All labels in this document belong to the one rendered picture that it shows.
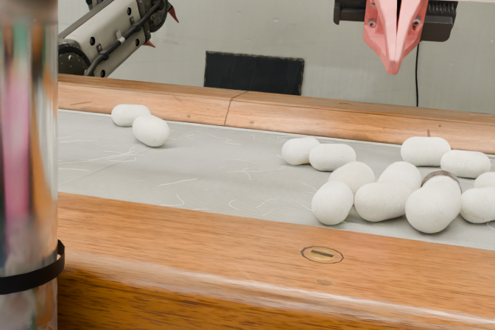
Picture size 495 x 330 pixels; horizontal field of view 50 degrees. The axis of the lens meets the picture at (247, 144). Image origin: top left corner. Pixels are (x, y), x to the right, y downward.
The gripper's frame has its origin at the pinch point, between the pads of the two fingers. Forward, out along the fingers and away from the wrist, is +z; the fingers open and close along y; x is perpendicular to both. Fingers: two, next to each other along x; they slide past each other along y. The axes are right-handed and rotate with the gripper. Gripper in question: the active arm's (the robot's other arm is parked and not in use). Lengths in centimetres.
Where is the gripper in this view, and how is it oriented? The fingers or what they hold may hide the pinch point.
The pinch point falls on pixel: (393, 60)
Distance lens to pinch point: 41.6
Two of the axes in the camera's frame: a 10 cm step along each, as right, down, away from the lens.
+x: 0.8, 6.3, 7.7
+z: -1.9, 7.7, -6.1
